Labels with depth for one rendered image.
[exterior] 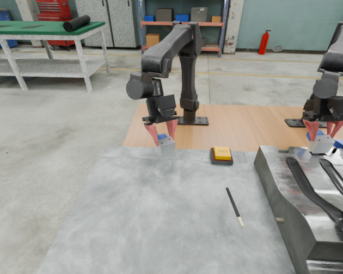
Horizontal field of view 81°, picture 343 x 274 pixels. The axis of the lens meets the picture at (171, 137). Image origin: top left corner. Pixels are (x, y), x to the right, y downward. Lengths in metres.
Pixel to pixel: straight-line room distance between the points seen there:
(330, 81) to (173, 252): 0.63
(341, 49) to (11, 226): 2.04
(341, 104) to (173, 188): 0.55
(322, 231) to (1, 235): 1.82
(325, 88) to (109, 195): 0.73
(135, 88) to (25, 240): 1.45
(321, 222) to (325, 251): 0.06
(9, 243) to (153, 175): 1.29
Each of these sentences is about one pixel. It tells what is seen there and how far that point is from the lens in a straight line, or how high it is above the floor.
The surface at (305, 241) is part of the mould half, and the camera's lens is 0.59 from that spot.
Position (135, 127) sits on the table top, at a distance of 1.02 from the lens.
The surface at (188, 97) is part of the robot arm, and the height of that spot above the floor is 0.96.
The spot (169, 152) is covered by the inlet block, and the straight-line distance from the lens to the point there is 0.66.
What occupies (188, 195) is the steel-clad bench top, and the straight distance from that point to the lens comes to 0.69.
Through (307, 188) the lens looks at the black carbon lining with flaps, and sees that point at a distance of 0.73.
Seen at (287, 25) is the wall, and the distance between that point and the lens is 6.33.
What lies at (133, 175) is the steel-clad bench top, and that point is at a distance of 0.76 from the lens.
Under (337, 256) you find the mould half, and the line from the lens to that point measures 0.62.
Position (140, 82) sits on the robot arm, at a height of 1.15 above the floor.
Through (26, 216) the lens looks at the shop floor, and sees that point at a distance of 1.92.
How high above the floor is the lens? 1.35
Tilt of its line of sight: 36 degrees down
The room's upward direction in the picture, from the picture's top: straight up
